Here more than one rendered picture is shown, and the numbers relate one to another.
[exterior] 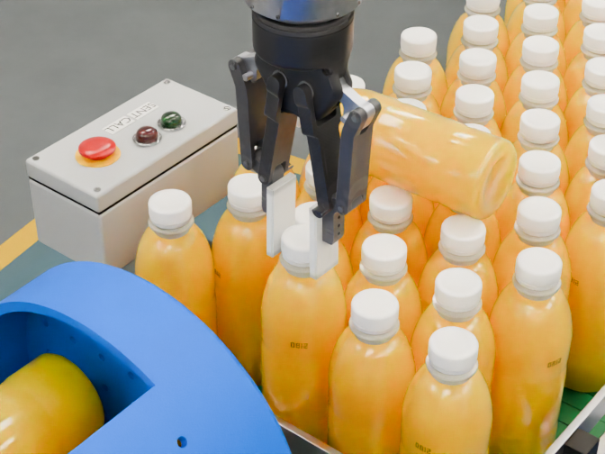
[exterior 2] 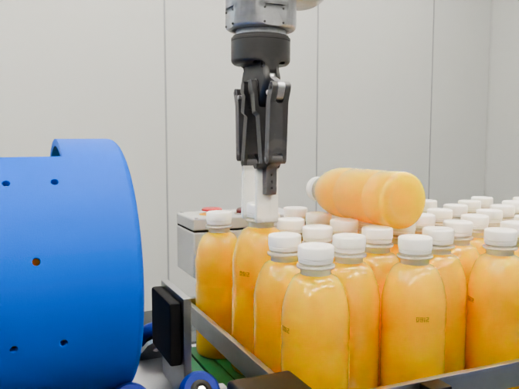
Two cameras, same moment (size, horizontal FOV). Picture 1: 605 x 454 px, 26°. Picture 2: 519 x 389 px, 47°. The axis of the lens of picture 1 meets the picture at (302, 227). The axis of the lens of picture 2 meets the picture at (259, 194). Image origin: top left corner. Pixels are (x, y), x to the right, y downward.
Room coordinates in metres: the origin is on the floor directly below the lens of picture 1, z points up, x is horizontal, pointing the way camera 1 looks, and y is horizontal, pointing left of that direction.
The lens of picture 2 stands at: (0.17, -0.36, 1.24)
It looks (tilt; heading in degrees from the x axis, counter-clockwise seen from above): 6 degrees down; 28
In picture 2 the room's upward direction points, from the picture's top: straight up
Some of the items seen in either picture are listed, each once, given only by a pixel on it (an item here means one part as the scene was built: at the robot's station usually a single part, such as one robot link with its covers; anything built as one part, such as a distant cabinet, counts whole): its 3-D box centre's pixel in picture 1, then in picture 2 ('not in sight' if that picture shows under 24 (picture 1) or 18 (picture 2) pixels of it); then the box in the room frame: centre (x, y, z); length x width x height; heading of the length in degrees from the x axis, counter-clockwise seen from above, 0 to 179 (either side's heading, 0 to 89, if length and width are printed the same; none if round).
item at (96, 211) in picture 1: (138, 173); (238, 239); (1.10, 0.17, 1.05); 0.20 x 0.10 x 0.10; 141
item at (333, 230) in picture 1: (341, 217); (272, 174); (0.83, -0.03, 1.19); 0.03 x 0.01 x 0.05; 50
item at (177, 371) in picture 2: not in sight; (170, 339); (0.76, 0.07, 0.99); 0.10 x 0.02 x 0.12; 51
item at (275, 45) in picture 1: (302, 58); (260, 71); (0.86, 0.00, 1.32); 0.08 x 0.07 x 0.09; 50
